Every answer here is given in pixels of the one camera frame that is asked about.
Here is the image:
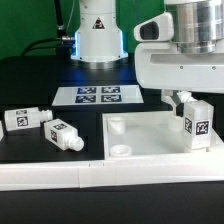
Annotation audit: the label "white sheet with markers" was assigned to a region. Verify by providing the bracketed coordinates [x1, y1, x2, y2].
[52, 85, 143, 106]

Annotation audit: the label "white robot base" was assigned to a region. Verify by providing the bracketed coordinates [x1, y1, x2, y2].
[71, 0, 128, 69]

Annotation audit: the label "white U-shaped fence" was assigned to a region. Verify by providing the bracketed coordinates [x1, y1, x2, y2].
[0, 112, 224, 193]

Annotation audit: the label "white square tabletop part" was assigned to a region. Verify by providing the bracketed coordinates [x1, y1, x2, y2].
[102, 111, 224, 161]

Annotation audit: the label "black cables behind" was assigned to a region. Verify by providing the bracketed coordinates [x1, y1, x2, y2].
[20, 0, 78, 57]

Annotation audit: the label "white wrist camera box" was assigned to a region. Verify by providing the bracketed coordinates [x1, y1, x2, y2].
[134, 12, 174, 42]

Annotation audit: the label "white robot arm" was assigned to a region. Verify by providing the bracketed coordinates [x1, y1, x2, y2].
[134, 0, 224, 107]

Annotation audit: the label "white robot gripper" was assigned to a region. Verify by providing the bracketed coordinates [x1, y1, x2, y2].
[135, 41, 224, 116]

